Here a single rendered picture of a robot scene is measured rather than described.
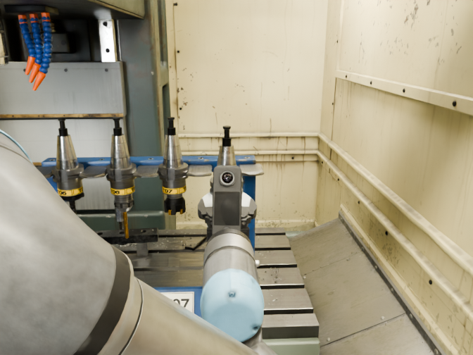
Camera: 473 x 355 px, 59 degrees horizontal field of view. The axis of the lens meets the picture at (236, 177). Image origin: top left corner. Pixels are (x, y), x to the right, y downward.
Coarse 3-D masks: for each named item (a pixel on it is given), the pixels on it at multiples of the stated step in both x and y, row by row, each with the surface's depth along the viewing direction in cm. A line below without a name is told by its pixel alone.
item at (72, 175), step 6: (54, 168) 86; (78, 168) 86; (54, 174) 85; (60, 174) 86; (66, 174) 85; (72, 174) 85; (78, 174) 87; (54, 180) 86; (60, 180) 86; (66, 180) 86; (72, 180) 86; (78, 180) 87
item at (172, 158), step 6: (168, 138) 85; (174, 138) 86; (168, 144) 86; (174, 144) 86; (168, 150) 86; (174, 150) 86; (180, 150) 87; (168, 156) 86; (174, 156) 86; (180, 156) 87; (168, 162) 86; (174, 162) 86; (180, 162) 87
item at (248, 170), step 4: (240, 164) 93; (244, 164) 93; (248, 164) 93; (252, 164) 93; (256, 164) 93; (244, 168) 90; (248, 168) 90; (252, 168) 90; (256, 168) 90; (260, 168) 90; (244, 172) 87; (248, 172) 87; (252, 172) 87; (256, 172) 87; (260, 172) 87
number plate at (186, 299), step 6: (168, 294) 90; (174, 294) 90; (180, 294) 91; (186, 294) 91; (192, 294) 91; (174, 300) 90; (180, 300) 90; (186, 300) 90; (192, 300) 90; (186, 306) 90; (192, 306) 90; (192, 312) 89
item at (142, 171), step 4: (140, 168) 90; (144, 168) 90; (148, 168) 90; (152, 168) 90; (156, 168) 90; (136, 172) 87; (140, 172) 87; (144, 172) 87; (148, 172) 87; (152, 172) 87; (156, 172) 87; (136, 176) 86; (140, 176) 85; (144, 176) 85; (148, 176) 85; (152, 176) 86; (156, 176) 87
